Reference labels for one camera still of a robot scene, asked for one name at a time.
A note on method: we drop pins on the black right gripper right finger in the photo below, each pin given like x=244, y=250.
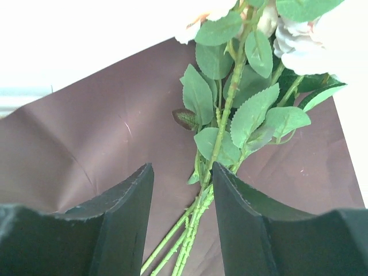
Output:
x=262, y=236

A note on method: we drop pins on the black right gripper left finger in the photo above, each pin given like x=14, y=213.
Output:
x=102, y=236

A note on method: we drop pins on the dark red wrapping paper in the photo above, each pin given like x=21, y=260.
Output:
x=72, y=145

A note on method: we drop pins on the tall pink rose stem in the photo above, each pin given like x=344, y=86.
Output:
x=219, y=29

